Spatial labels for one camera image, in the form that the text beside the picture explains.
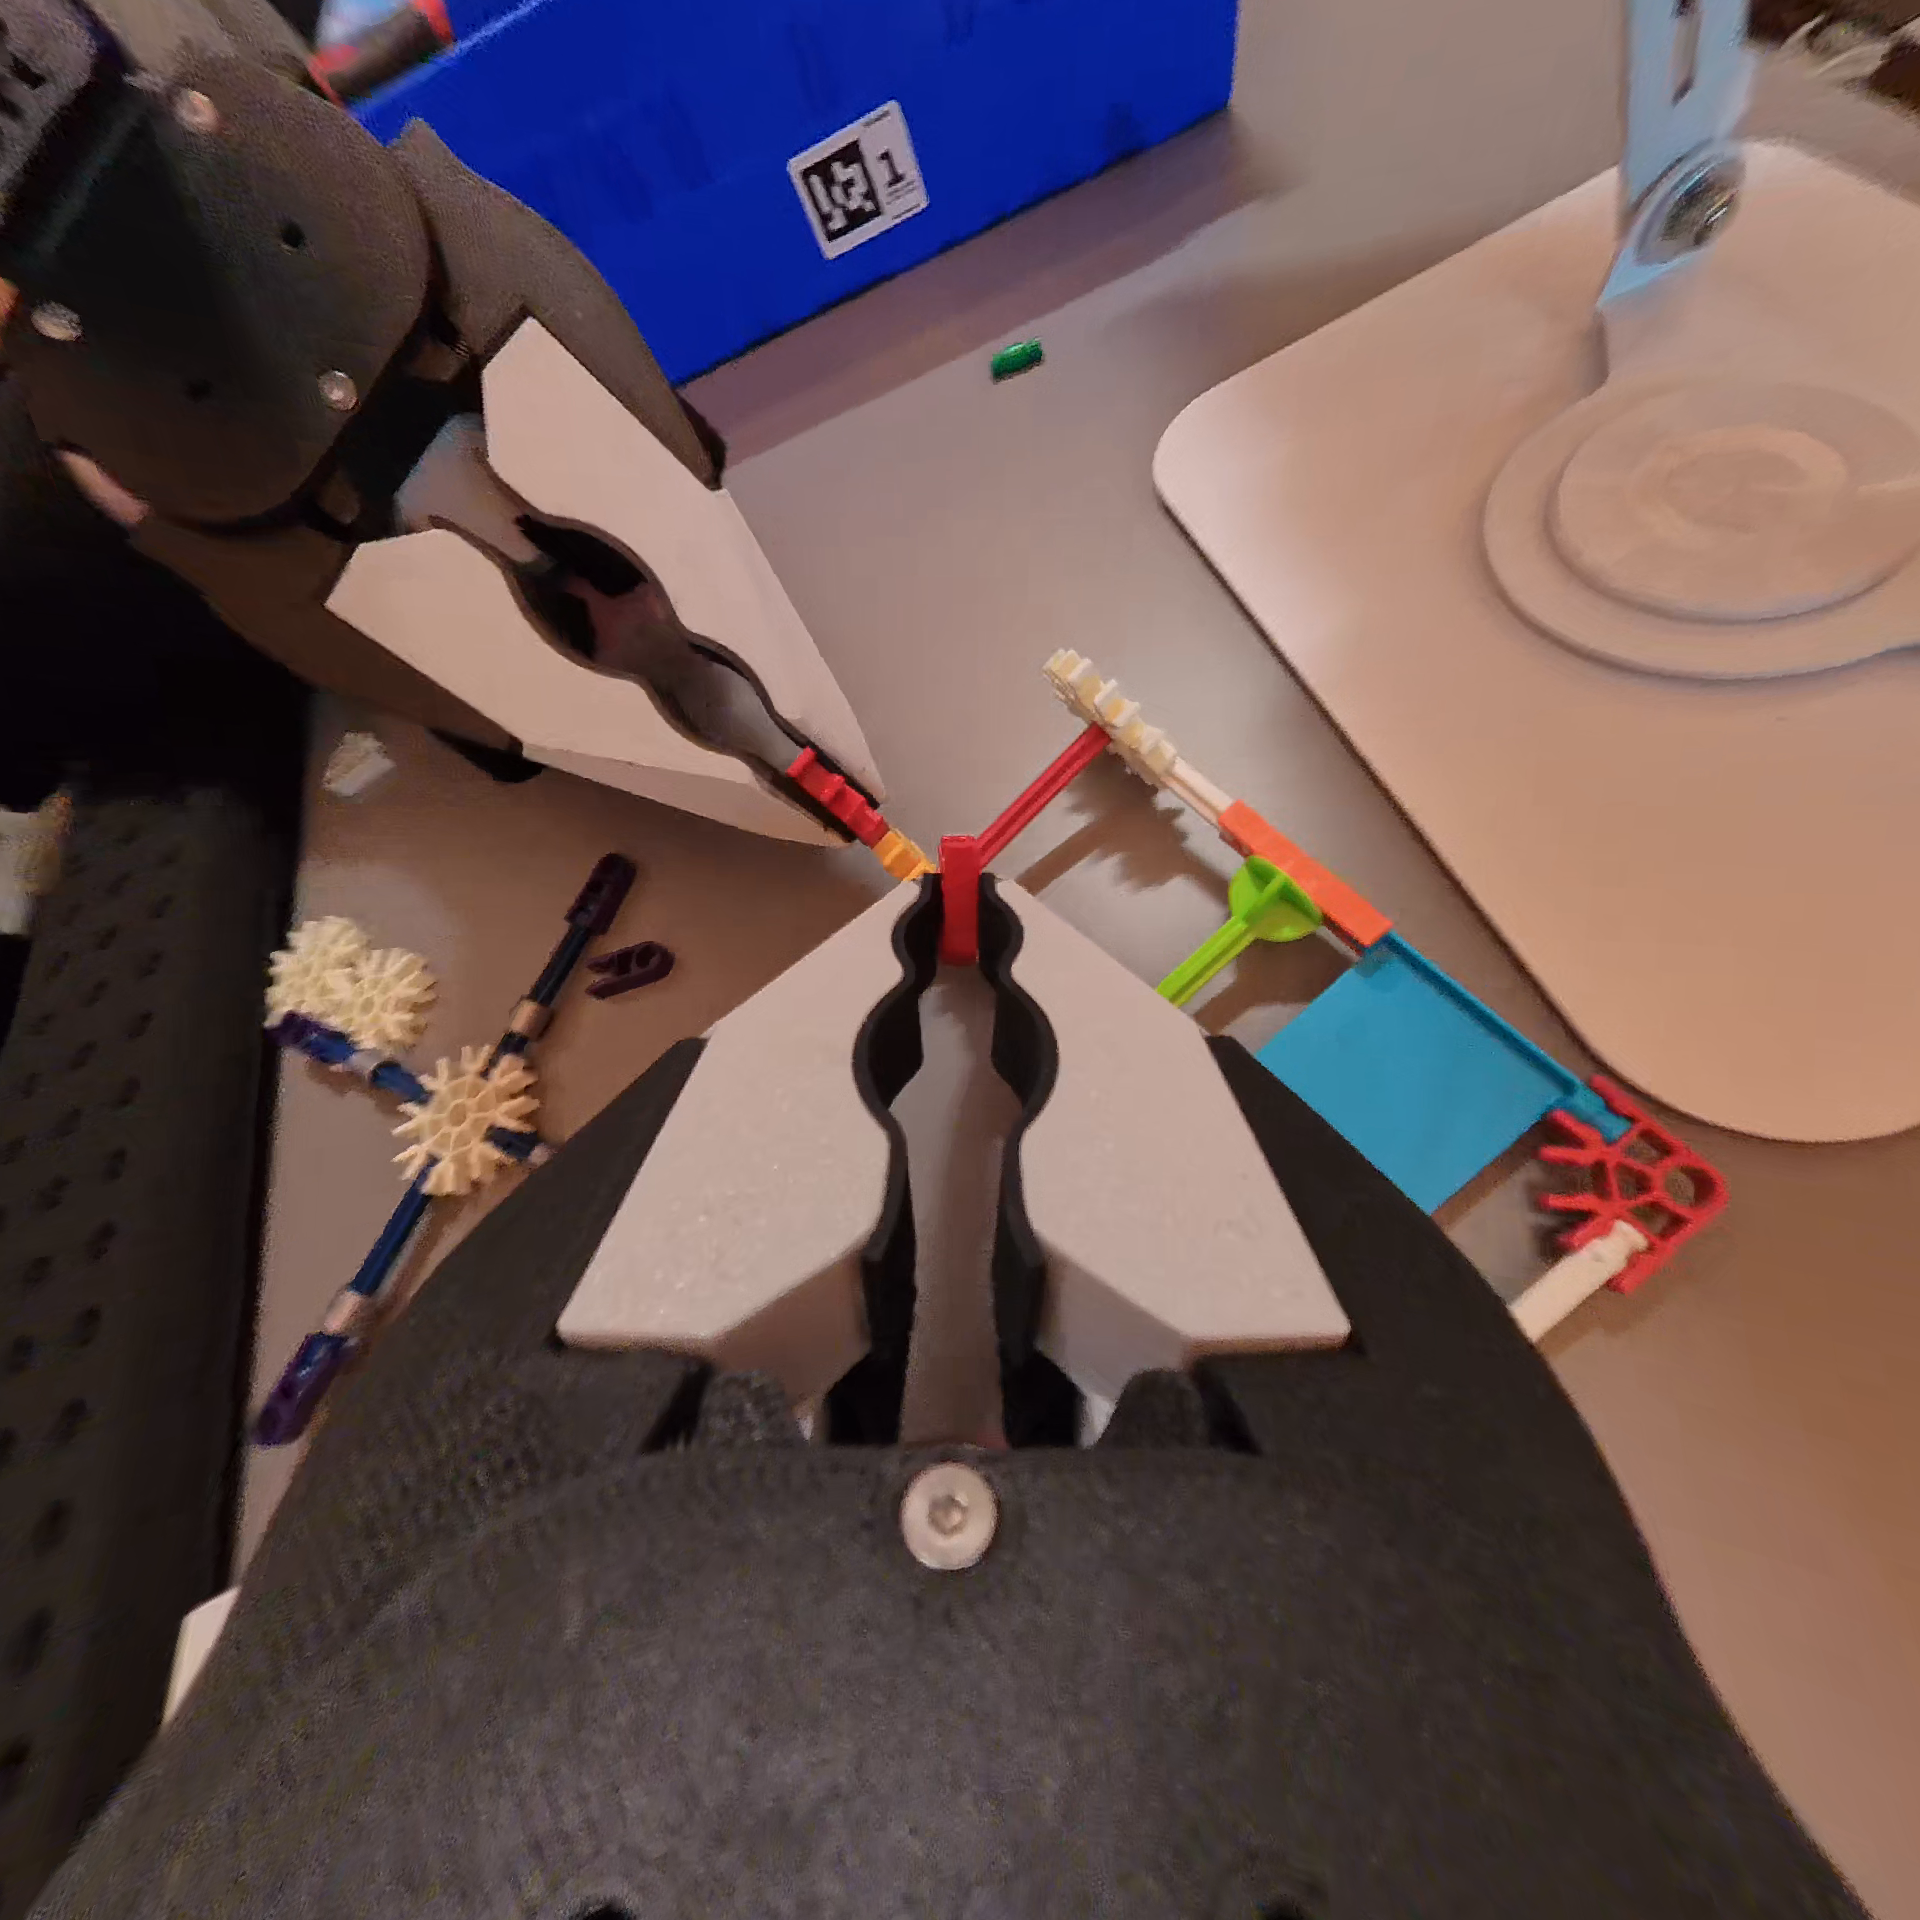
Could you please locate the colourful toy construction model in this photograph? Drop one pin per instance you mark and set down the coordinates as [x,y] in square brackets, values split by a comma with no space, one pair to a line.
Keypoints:
[1413,1064]

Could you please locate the blue rod snowflake assembly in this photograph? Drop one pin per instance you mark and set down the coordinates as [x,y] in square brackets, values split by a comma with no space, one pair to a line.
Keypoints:
[465,1119]

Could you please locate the green short toy rod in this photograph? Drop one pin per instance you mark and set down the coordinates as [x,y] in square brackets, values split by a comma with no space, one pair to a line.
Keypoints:
[1017,358]

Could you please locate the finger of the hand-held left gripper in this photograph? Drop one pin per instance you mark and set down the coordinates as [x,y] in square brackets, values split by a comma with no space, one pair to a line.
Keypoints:
[482,661]
[630,466]

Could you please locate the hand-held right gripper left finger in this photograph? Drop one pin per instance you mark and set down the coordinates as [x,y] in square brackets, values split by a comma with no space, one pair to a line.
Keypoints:
[752,1186]

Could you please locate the purple toy connector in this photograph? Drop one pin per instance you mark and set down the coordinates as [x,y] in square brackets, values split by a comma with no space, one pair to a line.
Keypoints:
[630,969]

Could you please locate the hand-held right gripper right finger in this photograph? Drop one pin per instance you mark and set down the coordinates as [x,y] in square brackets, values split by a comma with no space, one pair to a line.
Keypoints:
[1173,1186]

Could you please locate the blue storage bin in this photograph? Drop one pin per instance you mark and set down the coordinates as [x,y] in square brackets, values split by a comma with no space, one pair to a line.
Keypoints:
[677,179]

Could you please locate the grey toy connector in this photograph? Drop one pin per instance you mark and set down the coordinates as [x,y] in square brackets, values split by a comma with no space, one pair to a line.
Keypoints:
[356,762]

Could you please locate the white metal stand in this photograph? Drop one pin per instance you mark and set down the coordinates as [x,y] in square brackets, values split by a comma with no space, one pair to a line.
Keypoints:
[1500,753]

